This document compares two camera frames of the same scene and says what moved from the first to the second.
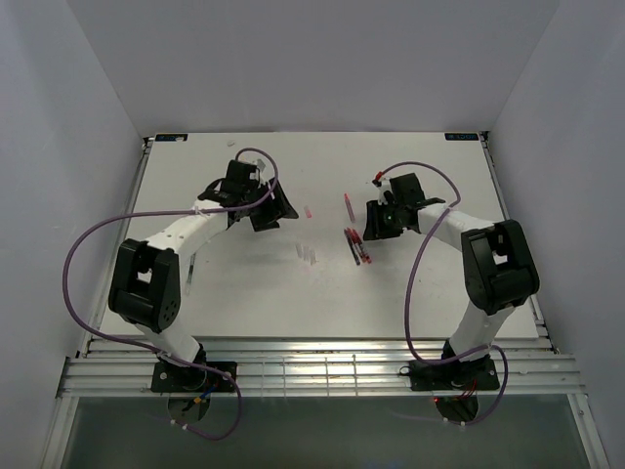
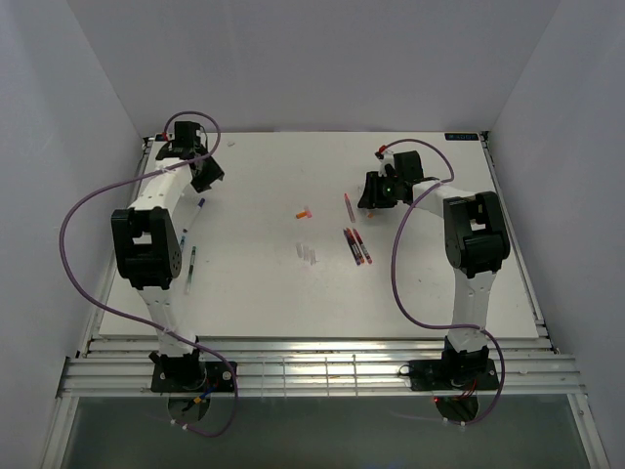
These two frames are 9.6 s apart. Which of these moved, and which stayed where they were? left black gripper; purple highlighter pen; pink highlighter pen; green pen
Moved: left black gripper
Stayed: purple highlighter pen; pink highlighter pen; green pen
